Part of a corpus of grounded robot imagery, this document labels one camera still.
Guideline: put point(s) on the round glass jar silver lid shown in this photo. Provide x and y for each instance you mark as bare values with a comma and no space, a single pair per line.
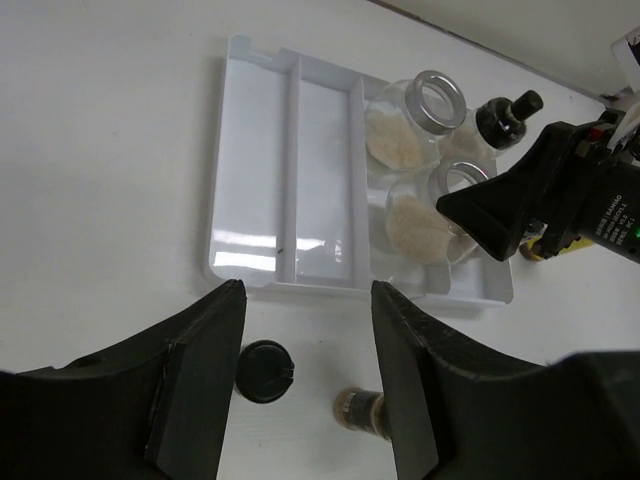
407,119

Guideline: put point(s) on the small black-lid spice jar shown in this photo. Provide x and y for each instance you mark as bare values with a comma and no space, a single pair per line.
265,371

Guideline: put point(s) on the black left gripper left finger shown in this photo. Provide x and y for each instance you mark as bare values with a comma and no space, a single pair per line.
153,406

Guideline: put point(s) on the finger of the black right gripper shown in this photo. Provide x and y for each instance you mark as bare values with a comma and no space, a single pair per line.
498,213

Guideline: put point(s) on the white divided organizer tray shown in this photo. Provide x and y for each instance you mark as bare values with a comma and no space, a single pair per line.
297,203

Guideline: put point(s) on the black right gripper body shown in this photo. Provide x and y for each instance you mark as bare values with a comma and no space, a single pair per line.
598,189

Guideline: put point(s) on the small brown spice jar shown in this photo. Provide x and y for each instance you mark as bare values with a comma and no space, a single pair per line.
363,411

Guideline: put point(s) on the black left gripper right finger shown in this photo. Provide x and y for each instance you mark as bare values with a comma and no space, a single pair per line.
461,410

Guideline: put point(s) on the black-cap bottle white powder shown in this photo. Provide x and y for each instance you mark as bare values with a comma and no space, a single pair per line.
490,130

